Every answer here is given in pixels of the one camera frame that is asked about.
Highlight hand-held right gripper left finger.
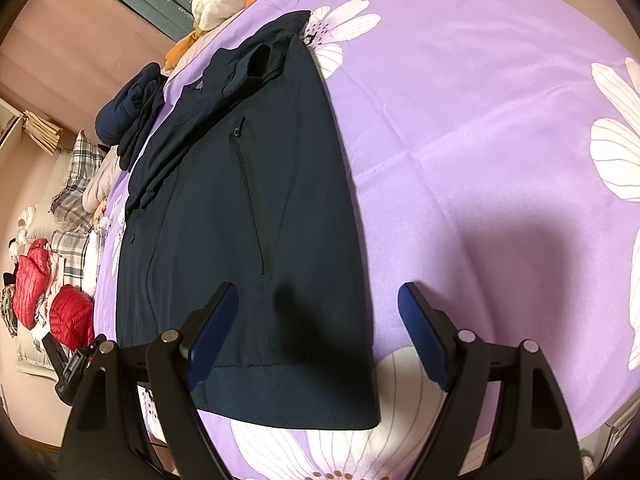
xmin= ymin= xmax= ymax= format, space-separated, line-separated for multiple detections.
xmin=59 ymin=281 xmax=238 ymax=480

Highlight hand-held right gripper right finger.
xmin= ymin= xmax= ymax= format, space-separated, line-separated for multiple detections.
xmin=397 ymin=281 xmax=586 ymax=480

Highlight navy zip jacket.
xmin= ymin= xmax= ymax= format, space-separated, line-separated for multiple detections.
xmin=114 ymin=10 xmax=382 ymax=431

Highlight stack of folded navy clothes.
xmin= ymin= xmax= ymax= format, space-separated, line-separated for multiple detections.
xmin=96 ymin=61 xmax=168 ymax=171

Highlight white printed cloth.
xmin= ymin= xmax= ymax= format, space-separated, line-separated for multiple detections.
xmin=17 ymin=327 xmax=62 ymax=372

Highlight red down jacket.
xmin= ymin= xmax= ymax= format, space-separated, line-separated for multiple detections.
xmin=47 ymin=284 xmax=96 ymax=352
xmin=12 ymin=239 xmax=53 ymax=331

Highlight dark patterned cloth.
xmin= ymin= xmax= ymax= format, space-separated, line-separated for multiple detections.
xmin=0 ymin=272 xmax=22 ymax=339

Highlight pink cloth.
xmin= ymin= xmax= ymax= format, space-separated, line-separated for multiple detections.
xmin=35 ymin=252 xmax=67 ymax=322

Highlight white folded cloth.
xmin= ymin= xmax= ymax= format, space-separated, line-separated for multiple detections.
xmin=82 ymin=237 xmax=104 ymax=297

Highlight grey plaid cloth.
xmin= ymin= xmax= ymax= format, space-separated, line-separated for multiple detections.
xmin=47 ymin=230 xmax=94 ymax=275

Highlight small plush toys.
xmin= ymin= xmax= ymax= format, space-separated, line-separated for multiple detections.
xmin=7 ymin=205 xmax=39 ymax=261

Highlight peach fuzzy cloth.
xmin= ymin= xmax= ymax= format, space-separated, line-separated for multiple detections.
xmin=92 ymin=200 xmax=112 ymax=232

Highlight grey quilt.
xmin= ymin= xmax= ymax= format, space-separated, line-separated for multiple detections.
xmin=82 ymin=152 xmax=126 ymax=213

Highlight grey plaid pillow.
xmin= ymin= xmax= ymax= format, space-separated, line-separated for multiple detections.
xmin=50 ymin=130 xmax=108 ymax=211

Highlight purple floral bedsheet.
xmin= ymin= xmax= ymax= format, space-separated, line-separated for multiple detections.
xmin=92 ymin=0 xmax=640 ymax=480

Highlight beige hanging tassel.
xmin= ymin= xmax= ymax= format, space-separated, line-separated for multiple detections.
xmin=22 ymin=110 xmax=64 ymax=154

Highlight white wall cabinet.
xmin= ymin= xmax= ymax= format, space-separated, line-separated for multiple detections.
xmin=0 ymin=97 xmax=27 ymax=162

